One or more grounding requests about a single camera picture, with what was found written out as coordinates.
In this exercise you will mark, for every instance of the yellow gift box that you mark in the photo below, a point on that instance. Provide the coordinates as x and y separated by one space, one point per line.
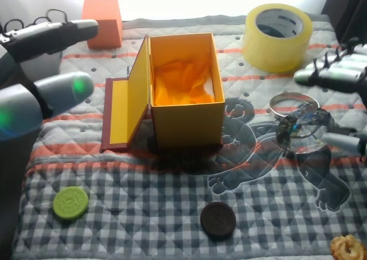
186 128

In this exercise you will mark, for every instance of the dark brown sandwich cookie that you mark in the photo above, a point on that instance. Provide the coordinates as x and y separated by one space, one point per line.
218 219

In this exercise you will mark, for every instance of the yellow satin lining cloth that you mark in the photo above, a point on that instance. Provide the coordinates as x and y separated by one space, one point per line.
183 85

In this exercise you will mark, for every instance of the grey quilt with printed bear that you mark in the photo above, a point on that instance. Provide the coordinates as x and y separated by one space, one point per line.
143 199

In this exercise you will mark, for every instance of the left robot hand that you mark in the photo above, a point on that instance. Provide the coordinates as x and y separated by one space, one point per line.
43 42

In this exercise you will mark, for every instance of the yellowish clear tape roll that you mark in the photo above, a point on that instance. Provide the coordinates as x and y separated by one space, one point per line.
272 53

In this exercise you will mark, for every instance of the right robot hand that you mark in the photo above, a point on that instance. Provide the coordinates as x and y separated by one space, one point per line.
338 75

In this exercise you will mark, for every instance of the orange cube block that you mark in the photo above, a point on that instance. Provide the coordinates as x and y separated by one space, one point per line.
106 10

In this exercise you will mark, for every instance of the green sandwich cookie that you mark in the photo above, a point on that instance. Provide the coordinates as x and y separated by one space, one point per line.
70 203

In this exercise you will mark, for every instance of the dark curtain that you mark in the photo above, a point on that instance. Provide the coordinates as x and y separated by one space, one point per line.
347 10

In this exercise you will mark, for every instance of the golden butter cookie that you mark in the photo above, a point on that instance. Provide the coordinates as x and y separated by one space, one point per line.
348 248

